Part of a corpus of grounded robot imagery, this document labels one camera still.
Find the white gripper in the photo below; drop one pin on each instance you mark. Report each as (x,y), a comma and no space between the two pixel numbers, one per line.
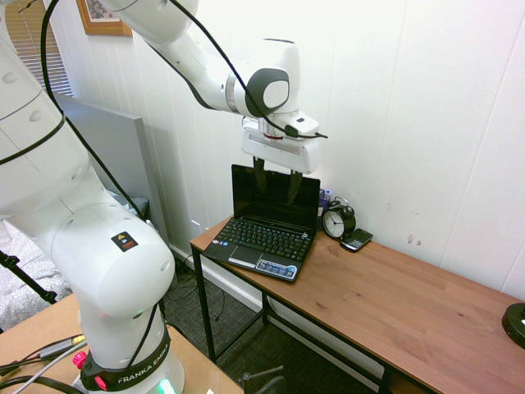
(283,151)

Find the black laptop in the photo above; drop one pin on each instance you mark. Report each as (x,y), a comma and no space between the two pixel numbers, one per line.
(268,230)

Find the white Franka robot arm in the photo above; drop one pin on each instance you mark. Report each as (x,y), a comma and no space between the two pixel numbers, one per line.
(98,246)

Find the blue pen holder cup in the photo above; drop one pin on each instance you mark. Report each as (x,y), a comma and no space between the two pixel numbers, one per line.
(325,199)

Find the black alarm clock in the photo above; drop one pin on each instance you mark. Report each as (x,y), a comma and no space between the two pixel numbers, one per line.
(339,221)

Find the black keypad mobile phone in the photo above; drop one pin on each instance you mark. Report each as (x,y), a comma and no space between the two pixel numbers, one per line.
(356,239)

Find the grey panel board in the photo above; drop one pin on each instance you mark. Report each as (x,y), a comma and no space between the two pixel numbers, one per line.
(119,152)

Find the wooden framed picture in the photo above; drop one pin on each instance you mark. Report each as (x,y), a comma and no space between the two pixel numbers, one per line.
(102,18)

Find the white patterned bed sheet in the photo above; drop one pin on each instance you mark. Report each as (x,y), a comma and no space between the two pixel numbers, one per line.
(28,271)

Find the black tripod stand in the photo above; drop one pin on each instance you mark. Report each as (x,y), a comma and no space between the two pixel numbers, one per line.
(28,275)

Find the wooden window blinds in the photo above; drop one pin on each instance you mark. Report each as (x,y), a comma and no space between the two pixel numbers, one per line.
(39,45)

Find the black lamp base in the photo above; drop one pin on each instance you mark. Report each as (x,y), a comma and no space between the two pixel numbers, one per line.
(514,321)

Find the wooden desk with black frame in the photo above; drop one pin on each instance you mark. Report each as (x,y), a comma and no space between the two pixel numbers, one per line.
(393,295)

